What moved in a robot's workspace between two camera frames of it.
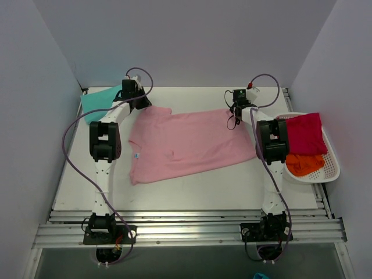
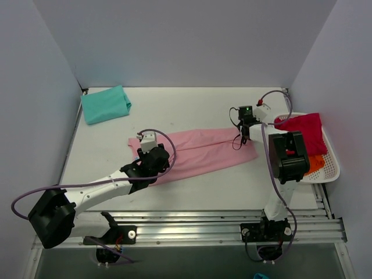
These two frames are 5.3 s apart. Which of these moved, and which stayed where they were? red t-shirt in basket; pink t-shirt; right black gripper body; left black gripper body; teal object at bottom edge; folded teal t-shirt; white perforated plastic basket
Moved: right black gripper body; pink t-shirt; left black gripper body
Stayed: white perforated plastic basket; folded teal t-shirt; teal object at bottom edge; red t-shirt in basket
